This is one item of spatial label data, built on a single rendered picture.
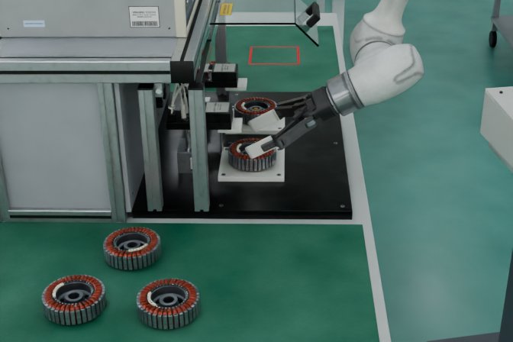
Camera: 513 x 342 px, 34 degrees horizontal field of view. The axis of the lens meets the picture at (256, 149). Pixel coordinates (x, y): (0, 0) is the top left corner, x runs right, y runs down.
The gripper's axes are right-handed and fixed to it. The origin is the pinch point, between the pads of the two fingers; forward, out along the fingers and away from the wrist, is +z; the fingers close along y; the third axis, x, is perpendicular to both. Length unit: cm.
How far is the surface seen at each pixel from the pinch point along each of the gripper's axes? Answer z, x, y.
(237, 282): 5.6, -7.4, -42.9
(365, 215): -17.2, -19.9, -18.3
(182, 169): 17.3, 2.4, -4.1
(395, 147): -9, -101, 161
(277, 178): -1.9, -8.1, -7.8
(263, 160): -0.6, -4.0, -5.2
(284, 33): -1, -11, 98
